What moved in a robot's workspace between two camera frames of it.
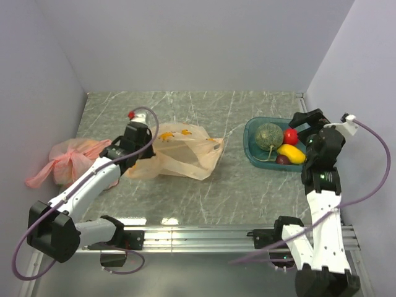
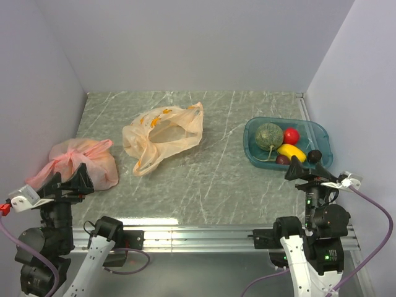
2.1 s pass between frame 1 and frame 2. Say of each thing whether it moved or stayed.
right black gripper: moved
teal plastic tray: stayed
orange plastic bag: moved
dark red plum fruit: stayed
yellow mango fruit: stayed
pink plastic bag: stayed
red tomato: stayed
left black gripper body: moved
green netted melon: stayed
